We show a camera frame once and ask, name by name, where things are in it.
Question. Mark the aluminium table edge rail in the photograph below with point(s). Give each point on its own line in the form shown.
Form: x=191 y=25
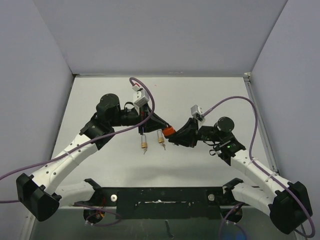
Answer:
x=261 y=126

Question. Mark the orange black Opel padlock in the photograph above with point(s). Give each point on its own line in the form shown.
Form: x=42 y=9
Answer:
x=168 y=131

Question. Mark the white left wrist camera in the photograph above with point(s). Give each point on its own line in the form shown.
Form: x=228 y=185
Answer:
x=140 y=96

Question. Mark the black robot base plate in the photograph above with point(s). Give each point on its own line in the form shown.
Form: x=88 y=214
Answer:
x=157 y=203

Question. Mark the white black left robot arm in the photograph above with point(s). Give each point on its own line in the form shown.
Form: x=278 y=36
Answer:
x=37 y=192

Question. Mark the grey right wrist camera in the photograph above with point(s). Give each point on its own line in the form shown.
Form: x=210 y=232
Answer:
x=197 y=113

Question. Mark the brass long-shackle padlock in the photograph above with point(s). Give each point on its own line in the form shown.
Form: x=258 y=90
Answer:
x=144 y=144
x=160 y=137

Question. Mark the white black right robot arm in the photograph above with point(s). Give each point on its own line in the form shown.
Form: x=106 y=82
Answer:
x=286 y=203

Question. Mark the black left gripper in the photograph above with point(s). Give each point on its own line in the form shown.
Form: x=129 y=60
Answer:
x=153 y=123

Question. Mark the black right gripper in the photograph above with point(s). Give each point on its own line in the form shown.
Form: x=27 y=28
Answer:
x=190 y=128

